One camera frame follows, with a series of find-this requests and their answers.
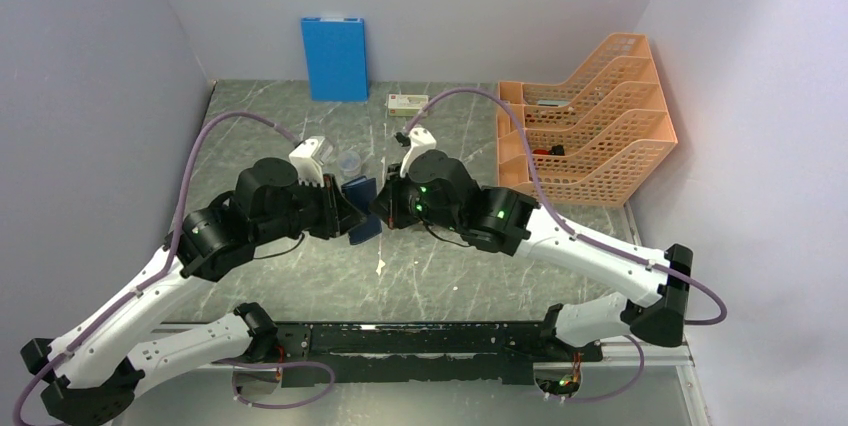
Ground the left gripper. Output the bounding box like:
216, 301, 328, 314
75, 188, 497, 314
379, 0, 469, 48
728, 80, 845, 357
254, 172, 370, 246

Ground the blue card holder wallet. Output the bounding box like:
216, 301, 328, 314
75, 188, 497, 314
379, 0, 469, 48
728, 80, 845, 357
341, 175, 382, 246

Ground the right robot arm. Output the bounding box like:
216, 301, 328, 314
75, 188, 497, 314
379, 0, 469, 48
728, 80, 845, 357
369, 150, 692, 360

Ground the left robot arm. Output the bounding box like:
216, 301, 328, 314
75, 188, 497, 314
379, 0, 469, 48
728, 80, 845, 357
21, 158, 365, 425

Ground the small clear plastic cup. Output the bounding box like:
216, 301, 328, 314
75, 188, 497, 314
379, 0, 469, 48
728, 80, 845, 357
337, 150, 363, 178

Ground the small red white box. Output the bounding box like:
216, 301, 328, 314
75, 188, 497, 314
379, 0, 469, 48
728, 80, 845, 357
386, 93, 430, 117

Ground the blue folder box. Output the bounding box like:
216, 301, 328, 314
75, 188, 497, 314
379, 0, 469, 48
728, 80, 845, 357
300, 17, 369, 102

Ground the red black item in rack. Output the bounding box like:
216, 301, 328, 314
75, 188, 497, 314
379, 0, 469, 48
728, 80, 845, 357
532, 144, 566, 156

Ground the orange mesh file rack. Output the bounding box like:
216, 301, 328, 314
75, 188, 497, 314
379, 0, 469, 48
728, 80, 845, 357
495, 33, 678, 207

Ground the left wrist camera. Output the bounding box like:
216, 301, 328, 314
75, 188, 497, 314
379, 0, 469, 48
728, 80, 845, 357
288, 136, 335, 187

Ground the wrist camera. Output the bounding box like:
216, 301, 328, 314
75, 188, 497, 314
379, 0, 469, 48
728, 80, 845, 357
395, 126, 437, 177
288, 136, 335, 187

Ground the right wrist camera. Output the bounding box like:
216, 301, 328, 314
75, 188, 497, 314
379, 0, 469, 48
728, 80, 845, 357
395, 126, 437, 177

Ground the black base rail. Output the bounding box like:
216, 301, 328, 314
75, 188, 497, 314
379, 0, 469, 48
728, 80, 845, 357
236, 321, 602, 388

